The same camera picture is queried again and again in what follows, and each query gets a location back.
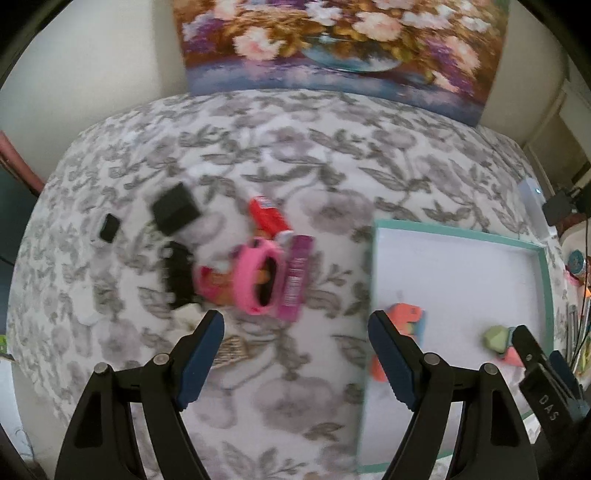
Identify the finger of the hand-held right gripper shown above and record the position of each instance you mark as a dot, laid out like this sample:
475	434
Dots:
547	399
531	346

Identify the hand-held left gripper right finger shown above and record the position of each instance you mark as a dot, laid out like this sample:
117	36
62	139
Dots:
392	364

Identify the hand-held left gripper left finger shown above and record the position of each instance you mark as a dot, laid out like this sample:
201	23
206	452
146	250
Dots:
203	360

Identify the black box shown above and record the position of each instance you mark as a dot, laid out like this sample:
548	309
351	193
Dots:
176	208

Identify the white smartwatch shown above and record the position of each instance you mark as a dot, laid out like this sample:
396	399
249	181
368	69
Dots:
108	228

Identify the pink block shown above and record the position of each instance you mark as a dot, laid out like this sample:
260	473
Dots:
512	356

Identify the beige woven item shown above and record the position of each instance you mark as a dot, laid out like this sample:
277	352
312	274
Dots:
233	353

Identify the green block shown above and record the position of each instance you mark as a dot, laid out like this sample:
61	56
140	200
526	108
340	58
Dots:
494	340

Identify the orange and blue toy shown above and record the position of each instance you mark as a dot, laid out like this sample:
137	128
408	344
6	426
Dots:
406	321

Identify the black comb-like object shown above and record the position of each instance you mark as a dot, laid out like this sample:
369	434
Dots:
179	274

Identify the pink toy watch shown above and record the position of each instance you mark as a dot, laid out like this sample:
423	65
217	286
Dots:
251	277

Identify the white tray with teal rim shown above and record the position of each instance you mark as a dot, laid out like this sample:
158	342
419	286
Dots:
461	277

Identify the round jar with teal lid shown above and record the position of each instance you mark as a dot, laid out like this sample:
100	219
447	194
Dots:
575	256

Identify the magenta packet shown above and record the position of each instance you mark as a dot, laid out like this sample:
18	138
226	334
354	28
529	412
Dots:
295	277

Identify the black power adapter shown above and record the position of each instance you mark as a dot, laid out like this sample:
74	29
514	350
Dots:
559	206

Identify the white device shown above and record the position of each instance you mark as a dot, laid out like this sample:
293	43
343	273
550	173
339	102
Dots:
533	203

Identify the red snack packet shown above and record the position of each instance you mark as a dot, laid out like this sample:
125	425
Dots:
268	217

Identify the floral blanket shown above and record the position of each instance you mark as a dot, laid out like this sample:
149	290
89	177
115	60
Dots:
277	152

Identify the dark teal cabinet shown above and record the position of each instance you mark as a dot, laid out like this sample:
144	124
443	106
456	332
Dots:
14	240

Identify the red board edge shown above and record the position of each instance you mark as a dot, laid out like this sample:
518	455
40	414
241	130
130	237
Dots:
21	161

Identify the floral painting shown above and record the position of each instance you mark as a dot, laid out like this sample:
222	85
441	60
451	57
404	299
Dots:
332	41

